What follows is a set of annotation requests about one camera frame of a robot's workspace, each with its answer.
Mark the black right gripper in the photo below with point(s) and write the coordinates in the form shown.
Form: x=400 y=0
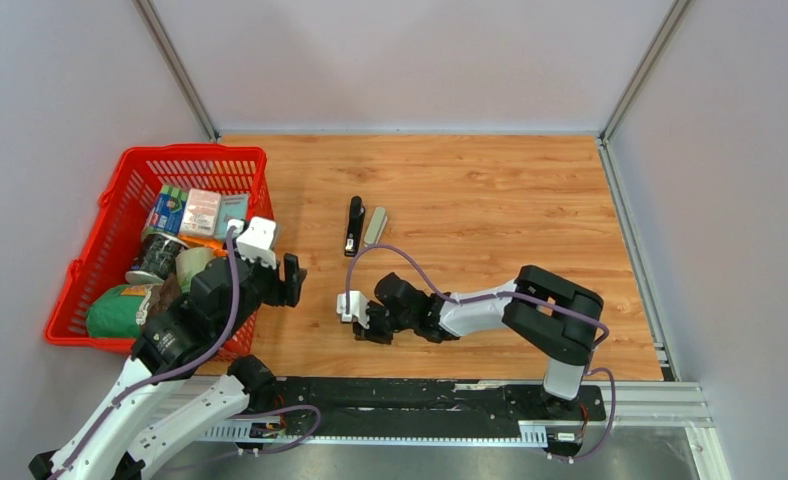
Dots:
x=370 y=334

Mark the black stapler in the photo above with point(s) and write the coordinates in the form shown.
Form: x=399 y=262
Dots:
x=355 y=222

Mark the teal sponge pack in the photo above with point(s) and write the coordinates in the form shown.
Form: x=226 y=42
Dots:
x=232 y=207

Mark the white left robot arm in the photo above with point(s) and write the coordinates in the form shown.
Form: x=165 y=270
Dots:
x=120 y=441

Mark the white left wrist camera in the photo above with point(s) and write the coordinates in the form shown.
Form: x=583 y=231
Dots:
x=254 y=240

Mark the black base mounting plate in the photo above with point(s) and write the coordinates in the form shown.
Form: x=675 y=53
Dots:
x=379 y=408

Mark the green snack bag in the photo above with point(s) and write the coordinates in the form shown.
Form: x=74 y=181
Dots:
x=122 y=311

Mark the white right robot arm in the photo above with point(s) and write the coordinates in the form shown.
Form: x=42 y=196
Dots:
x=557 y=316

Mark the blue green scrubber pack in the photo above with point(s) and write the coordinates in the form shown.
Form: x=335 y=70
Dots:
x=166 y=214

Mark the pink sponge pack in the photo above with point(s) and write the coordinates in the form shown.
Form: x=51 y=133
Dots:
x=200 y=214

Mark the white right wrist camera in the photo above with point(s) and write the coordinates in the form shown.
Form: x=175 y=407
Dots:
x=352 y=307

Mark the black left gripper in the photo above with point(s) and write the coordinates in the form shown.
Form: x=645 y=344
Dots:
x=286 y=292

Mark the red plastic shopping basket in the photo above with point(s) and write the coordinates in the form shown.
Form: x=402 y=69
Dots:
x=123 y=209

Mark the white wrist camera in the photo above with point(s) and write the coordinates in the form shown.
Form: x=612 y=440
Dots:
x=352 y=307
x=254 y=240

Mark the dark glass jar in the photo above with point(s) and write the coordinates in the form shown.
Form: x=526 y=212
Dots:
x=156 y=259

